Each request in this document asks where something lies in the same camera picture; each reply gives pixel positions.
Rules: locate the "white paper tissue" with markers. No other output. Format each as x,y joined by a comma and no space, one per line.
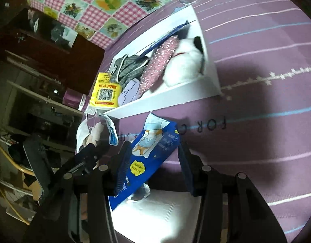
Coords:
158,215

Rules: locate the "small blue white packet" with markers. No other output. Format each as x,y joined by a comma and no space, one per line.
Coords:
111,131

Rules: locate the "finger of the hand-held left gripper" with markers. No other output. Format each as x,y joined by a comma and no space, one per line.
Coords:
38,162
92,151

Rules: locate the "pink glitter pouch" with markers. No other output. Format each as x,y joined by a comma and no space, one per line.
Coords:
155,65

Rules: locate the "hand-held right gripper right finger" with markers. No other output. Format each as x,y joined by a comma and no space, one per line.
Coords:
187,172

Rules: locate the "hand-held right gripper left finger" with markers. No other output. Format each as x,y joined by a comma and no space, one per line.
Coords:
122,168

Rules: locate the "purple capped white bottle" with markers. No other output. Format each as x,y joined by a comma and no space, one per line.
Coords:
74,98

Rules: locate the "lavender cloth piece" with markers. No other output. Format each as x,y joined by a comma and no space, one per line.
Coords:
130,92

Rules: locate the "blue cartoon tissue packet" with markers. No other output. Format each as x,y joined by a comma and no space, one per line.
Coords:
150,151

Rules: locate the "blue flower sticker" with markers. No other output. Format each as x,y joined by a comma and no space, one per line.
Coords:
178,8

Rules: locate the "yellow tissue packet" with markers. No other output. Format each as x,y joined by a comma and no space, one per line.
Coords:
105,91

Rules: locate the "grey plaid cloth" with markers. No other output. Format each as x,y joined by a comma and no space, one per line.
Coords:
130,68

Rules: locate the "white cardboard box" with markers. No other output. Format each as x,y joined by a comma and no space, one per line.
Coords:
170,93

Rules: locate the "dark wooden cabinet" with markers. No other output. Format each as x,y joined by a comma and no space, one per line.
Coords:
82,63

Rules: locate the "yellow metal frame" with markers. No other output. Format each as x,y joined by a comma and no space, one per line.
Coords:
25,170

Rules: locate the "panda plush toy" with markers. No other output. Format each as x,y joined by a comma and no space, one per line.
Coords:
185,60

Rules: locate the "pink checkered printed cloth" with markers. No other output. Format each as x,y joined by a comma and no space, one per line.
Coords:
94,5

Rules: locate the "white cartoon packet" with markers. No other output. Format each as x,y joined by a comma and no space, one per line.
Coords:
83,134

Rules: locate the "dark blue packet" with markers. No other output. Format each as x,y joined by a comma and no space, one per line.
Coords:
170,33

